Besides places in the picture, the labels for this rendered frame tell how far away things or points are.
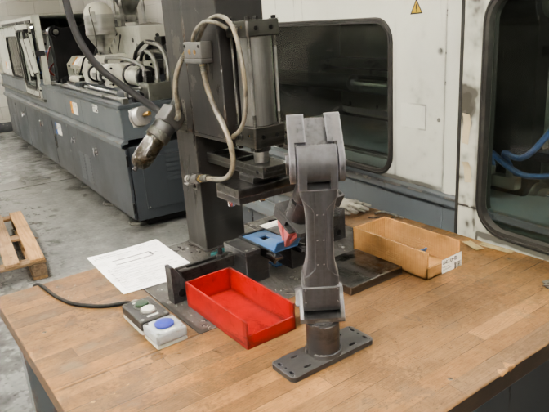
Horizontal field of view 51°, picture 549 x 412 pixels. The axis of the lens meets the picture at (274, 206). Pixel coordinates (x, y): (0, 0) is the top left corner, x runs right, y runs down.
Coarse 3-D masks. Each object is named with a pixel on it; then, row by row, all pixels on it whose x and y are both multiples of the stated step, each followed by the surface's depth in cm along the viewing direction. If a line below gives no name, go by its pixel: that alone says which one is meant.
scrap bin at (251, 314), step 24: (192, 288) 128; (216, 288) 136; (240, 288) 134; (264, 288) 125; (216, 312) 120; (240, 312) 127; (264, 312) 126; (288, 312) 119; (240, 336) 114; (264, 336) 115
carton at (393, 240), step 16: (368, 224) 157; (384, 224) 160; (400, 224) 155; (368, 240) 150; (384, 240) 145; (400, 240) 157; (416, 240) 152; (432, 240) 148; (448, 240) 143; (384, 256) 146; (400, 256) 142; (416, 256) 138; (432, 256) 148; (448, 256) 145; (416, 272) 139; (432, 272) 137
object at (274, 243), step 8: (256, 232) 149; (264, 232) 149; (256, 240) 144; (264, 240) 143; (272, 240) 143; (280, 240) 143; (296, 240) 138; (272, 248) 138; (280, 248) 137; (288, 248) 139
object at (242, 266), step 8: (304, 240) 148; (240, 256) 140; (248, 256) 138; (256, 256) 140; (288, 256) 147; (296, 256) 147; (304, 256) 149; (240, 264) 141; (248, 264) 139; (256, 264) 140; (264, 264) 142; (288, 264) 148; (296, 264) 148; (240, 272) 142; (248, 272) 140; (256, 272) 141; (264, 272) 142; (256, 280) 141
